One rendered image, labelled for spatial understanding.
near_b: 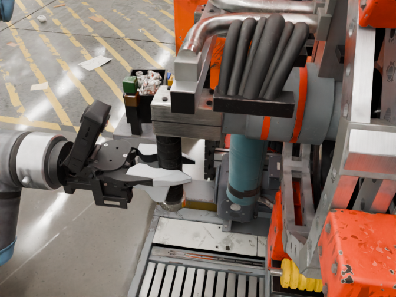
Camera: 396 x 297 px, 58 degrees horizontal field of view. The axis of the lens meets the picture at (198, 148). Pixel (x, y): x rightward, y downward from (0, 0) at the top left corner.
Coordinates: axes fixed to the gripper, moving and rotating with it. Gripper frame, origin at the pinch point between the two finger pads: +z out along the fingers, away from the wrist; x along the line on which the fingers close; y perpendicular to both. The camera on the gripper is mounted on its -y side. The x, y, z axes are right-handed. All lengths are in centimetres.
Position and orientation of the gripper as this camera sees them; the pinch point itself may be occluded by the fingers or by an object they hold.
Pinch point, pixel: (184, 165)
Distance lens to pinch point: 52.8
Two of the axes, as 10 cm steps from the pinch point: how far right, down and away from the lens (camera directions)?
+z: 9.9, 1.0, -1.2
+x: -1.5, 6.3, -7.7
